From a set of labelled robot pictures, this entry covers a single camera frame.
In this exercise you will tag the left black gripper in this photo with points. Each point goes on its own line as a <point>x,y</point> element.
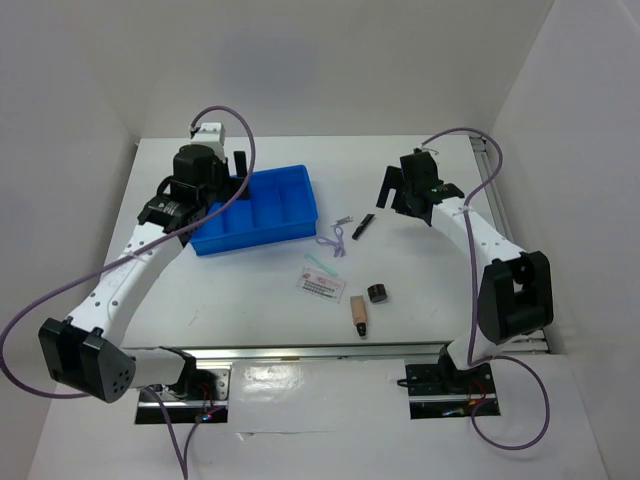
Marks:
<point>231,184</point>

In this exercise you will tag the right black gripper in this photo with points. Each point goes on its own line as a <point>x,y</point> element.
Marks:
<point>392,180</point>

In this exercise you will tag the blue plastic organizer tray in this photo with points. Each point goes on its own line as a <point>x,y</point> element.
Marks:
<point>281,207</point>

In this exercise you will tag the dark brown cream jar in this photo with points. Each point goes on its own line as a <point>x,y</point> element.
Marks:
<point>377,293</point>

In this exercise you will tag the mint green small brush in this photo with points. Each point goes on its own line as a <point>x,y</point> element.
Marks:
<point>320,265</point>

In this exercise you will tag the makeup sticker card packet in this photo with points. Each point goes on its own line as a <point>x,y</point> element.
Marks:
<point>321,285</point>

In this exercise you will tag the beige foundation bottle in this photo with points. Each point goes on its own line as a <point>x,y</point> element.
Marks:
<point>359,315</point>

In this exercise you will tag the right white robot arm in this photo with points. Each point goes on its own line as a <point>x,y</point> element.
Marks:
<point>511,288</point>

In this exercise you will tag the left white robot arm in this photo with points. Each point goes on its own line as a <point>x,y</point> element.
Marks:
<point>84,350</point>

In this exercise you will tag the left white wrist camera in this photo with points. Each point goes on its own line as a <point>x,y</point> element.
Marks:
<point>211,135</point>

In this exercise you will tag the aluminium front rail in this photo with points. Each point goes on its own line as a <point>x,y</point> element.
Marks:
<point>287,353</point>

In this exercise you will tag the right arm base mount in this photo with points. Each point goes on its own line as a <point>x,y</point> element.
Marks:
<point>432,396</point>

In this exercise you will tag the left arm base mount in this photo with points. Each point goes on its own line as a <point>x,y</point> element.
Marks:
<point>204,399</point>

